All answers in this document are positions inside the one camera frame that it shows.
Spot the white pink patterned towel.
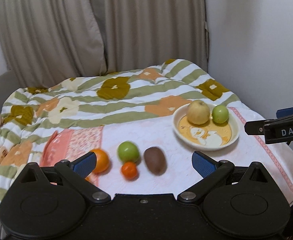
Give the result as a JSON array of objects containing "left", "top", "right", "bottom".
[{"left": 40, "top": 107, "right": 293, "bottom": 204}]

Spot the large orange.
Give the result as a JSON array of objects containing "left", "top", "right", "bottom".
[{"left": 91, "top": 148, "right": 110, "bottom": 174}]

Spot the large yellow apple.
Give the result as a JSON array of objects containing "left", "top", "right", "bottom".
[{"left": 187, "top": 100, "right": 210, "bottom": 125}]

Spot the green apple on towel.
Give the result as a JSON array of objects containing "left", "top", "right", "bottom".
[{"left": 117, "top": 141, "right": 140, "bottom": 163}]

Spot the beige curtain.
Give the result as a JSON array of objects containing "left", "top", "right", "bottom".
[{"left": 0, "top": 0, "right": 209, "bottom": 87}]

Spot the brown kiwi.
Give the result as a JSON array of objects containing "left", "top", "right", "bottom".
[{"left": 143, "top": 147, "right": 167, "bottom": 176}]

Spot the small tangerine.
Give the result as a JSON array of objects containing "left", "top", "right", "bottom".
[{"left": 121, "top": 161, "right": 138, "bottom": 180}]

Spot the striped floral quilt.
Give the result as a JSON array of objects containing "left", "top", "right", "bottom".
[{"left": 0, "top": 59, "right": 242, "bottom": 202}]

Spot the small green apple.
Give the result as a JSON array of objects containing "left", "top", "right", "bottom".
[{"left": 211, "top": 105, "right": 229, "bottom": 124}]

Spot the grey sofa headboard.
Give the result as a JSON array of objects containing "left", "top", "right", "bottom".
[{"left": 0, "top": 70, "right": 20, "bottom": 111}]

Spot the cream bowl with yellow print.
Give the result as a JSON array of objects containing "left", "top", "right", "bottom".
[{"left": 172, "top": 105, "right": 240, "bottom": 152}]

